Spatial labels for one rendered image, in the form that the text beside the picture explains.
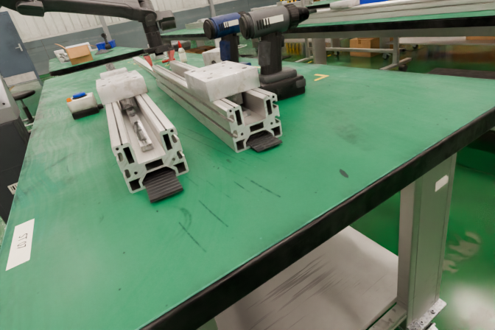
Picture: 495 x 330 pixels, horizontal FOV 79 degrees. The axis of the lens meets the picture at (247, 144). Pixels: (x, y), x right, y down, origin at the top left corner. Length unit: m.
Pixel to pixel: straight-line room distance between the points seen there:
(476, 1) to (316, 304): 1.54
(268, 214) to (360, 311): 0.64
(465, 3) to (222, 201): 1.68
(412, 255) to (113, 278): 0.69
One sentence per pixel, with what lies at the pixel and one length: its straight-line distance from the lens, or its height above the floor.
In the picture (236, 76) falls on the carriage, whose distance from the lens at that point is 0.59.
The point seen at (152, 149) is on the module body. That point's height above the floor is 0.82.
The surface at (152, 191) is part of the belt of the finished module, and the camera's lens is 0.49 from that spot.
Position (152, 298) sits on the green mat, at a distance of 0.35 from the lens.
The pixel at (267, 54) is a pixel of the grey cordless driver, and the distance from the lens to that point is 0.77.
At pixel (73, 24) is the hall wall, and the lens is 12.34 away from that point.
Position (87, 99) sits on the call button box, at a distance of 1.13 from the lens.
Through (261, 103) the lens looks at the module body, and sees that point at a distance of 0.56.
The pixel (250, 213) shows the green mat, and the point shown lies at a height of 0.78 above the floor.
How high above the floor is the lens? 1.02
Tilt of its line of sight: 25 degrees down
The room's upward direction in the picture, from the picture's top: 12 degrees counter-clockwise
